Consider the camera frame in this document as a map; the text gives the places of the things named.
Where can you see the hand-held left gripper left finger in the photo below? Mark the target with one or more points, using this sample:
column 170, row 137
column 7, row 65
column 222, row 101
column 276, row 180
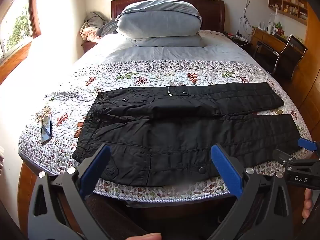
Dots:
column 96, row 166

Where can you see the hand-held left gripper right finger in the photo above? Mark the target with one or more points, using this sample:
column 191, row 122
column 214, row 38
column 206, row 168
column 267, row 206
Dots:
column 226, row 167

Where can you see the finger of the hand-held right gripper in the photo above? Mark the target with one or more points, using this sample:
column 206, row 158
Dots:
column 308, row 145
column 286, row 157

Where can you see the black pants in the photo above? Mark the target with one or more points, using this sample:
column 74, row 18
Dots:
column 175, row 130

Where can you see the person's right hand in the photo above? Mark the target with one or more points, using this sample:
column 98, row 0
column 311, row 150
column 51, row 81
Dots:
column 307, row 205

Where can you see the person's left hand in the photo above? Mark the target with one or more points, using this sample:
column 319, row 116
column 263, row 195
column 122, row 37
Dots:
column 146, row 237

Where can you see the black smartphone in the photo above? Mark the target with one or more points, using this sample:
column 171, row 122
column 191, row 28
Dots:
column 46, row 130

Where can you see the wooden wardrobe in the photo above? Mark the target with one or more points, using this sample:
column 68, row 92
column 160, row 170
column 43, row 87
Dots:
column 311, row 80

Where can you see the black office chair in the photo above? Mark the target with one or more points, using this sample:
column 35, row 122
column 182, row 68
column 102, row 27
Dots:
column 291, row 57

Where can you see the floral quilted bedspread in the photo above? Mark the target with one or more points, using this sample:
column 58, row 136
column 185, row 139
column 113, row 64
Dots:
column 175, row 71

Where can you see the wooden desk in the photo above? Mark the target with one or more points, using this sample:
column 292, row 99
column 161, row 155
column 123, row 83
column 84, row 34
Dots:
column 267, row 38

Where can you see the small wooden nightstand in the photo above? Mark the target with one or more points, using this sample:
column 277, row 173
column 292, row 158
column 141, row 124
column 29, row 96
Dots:
column 88, row 46

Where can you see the white bottles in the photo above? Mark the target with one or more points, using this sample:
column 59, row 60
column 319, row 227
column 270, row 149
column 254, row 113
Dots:
column 270, row 26

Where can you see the nightstand with chargers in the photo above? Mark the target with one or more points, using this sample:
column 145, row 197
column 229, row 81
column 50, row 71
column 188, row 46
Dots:
column 237, row 38

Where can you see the dark grey pillow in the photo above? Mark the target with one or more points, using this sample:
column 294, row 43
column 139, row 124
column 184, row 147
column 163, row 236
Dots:
column 108, row 28

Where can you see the pile of clothes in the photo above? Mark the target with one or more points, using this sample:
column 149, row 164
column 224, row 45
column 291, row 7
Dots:
column 91, row 25

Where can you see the dark wooden headboard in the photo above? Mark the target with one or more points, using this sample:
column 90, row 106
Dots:
column 212, row 12

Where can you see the folded grey duvet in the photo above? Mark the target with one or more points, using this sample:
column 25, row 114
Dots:
column 160, row 17

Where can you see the wide wooden side window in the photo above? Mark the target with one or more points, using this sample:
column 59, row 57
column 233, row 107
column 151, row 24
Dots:
column 17, row 22

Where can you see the wooden wall shelf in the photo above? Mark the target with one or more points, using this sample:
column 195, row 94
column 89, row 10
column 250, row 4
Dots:
column 287, row 6

